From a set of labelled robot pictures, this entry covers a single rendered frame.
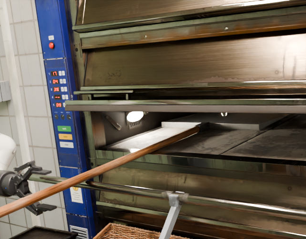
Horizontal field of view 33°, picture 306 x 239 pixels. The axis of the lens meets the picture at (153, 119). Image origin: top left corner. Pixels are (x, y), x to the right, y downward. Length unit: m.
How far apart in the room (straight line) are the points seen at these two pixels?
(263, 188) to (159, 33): 0.69
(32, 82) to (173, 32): 0.87
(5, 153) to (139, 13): 0.73
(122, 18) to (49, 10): 0.41
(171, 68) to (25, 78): 0.88
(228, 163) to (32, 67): 1.10
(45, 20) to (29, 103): 0.45
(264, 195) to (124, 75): 0.73
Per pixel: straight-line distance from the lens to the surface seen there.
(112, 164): 1.92
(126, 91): 1.97
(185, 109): 1.76
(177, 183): 2.08
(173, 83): 1.93
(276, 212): 1.42
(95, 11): 2.17
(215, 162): 1.92
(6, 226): 3.02
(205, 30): 1.86
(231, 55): 1.82
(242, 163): 1.87
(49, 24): 2.34
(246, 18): 1.77
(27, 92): 2.58
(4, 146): 1.98
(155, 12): 1.95
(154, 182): 2.15
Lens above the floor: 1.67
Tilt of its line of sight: 10 degrees down
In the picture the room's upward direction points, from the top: 6 degrees counter-clockwise
